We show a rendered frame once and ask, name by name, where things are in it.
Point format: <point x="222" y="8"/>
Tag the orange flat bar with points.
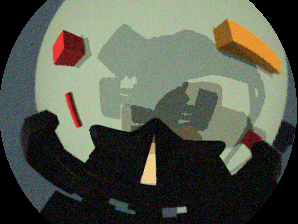
<point x="233" y="38"/>

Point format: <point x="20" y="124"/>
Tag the red cube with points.
<point x="67" y="49"/>
<point x="249" y="139"/>

